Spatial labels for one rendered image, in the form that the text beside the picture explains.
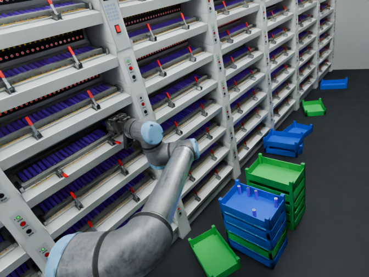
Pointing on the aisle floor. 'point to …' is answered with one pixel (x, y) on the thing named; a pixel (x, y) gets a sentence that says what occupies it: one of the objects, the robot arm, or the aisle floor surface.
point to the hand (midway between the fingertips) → (110, 127)
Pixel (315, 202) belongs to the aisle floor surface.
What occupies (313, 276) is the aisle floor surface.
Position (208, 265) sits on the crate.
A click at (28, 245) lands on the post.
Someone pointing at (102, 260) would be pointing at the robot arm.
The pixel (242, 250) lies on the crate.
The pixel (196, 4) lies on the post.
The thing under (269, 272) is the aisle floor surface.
